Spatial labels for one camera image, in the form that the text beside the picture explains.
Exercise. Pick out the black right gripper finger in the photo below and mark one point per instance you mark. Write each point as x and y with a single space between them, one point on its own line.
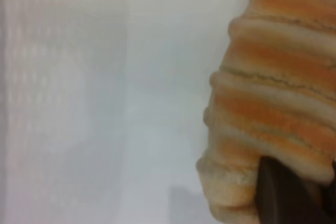
288 197

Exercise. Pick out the striped orange bread roll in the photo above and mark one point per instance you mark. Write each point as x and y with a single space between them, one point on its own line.
275 103

